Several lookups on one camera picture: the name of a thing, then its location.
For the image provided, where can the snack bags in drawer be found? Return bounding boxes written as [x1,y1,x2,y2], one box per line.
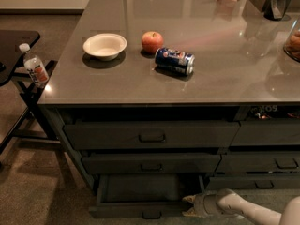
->
[247,105,300,119]

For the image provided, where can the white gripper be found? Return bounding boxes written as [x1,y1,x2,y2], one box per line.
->
[182,194,219,218]

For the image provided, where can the glass jar with pastries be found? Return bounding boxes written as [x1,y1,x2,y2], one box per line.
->
[283,19,300,62]

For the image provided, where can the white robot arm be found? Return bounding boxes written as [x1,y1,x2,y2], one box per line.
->
[183,188,300,225]

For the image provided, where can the white paper bowl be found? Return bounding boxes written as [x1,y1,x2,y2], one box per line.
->
[82,33,128,61]

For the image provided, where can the blue soda can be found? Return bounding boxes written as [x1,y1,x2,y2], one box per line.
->
[155,48,195,76]

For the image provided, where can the dark side table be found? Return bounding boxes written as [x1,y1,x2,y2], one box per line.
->
[0,30,57,152]

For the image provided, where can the grey cabinet island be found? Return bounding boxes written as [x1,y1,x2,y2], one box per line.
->
[37,0,300,196]

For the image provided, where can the dark metal container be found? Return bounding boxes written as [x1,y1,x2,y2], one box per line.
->
[264,0,292,21]

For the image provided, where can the clear water bottle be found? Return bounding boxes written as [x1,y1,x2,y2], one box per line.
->
[19,43,49,88]

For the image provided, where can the red apple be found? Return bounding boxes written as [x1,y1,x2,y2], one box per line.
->
[142,31,164,54]

